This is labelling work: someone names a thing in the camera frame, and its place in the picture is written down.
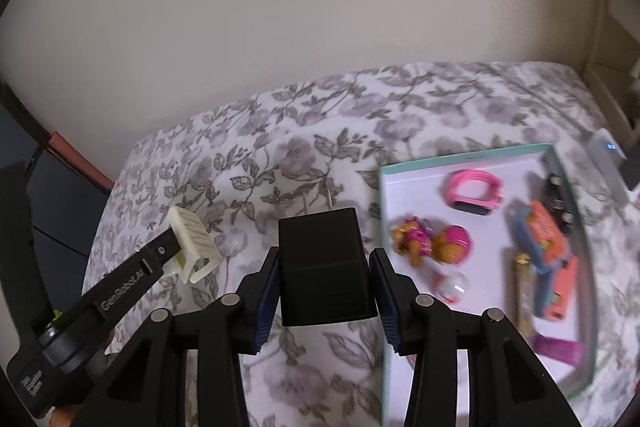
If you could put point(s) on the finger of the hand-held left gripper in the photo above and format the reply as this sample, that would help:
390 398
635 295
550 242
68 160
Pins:
160 252

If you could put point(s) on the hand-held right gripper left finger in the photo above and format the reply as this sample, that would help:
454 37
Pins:
262 322

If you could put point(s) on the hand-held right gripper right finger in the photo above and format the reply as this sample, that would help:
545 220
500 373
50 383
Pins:
387 307

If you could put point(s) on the cream plastic clip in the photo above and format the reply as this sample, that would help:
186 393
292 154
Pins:
192 237

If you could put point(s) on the orange glue bottle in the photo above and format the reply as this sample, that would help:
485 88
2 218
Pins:
452 287

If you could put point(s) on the orange puppy toy figure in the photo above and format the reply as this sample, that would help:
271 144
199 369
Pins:
410 242

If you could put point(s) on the black charger plug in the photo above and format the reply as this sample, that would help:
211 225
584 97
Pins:
320 257

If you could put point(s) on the pink helmet puppy toy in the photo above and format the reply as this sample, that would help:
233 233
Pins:
457 239

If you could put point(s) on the teal tray box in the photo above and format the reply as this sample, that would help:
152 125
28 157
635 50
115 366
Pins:
425 187

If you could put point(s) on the gold harmonica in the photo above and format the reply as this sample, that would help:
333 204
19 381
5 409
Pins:
522 297

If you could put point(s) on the pink watch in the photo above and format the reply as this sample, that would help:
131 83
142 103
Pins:
467 184

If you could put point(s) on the small orange blue eraser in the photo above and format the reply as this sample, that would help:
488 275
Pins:
560 292

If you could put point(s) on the large orange blue block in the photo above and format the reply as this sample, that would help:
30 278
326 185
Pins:
542 227

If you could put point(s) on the purple tube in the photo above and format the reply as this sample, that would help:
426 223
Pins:
557 349

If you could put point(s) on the dark toy car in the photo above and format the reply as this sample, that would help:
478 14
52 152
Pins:
556 199

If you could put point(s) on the person's left hand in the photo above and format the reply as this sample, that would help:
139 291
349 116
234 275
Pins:
62 418

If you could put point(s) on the dark blue cabinet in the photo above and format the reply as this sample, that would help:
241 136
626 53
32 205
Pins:
65 217

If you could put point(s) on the floral grey blanket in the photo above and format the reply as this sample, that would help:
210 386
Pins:
300 157

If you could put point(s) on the white power strip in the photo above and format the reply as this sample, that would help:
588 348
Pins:
607 154

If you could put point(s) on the large black power adapter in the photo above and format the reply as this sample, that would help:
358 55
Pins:
631 174

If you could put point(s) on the white wooden frame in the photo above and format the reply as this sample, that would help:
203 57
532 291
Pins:
607 82

